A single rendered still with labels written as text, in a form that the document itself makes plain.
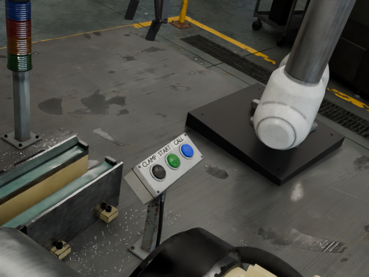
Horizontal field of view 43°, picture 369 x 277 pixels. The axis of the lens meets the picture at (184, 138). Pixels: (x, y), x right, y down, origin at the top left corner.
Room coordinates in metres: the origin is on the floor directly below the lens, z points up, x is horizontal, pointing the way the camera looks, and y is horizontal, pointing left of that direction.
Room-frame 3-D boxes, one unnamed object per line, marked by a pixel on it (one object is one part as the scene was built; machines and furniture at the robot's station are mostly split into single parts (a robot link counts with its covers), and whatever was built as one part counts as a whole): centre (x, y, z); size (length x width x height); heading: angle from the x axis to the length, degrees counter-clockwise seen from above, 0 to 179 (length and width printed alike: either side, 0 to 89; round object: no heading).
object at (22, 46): (1.09, 0.46, 1.10); 0.06 x 0.06 x 0.04
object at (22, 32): (1.09, 0.46, 1.14); 0.06 x 0.06 x 0.04
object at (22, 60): (1.09, 0.46, 1.05); 0.06 x 0.06 x 0.04
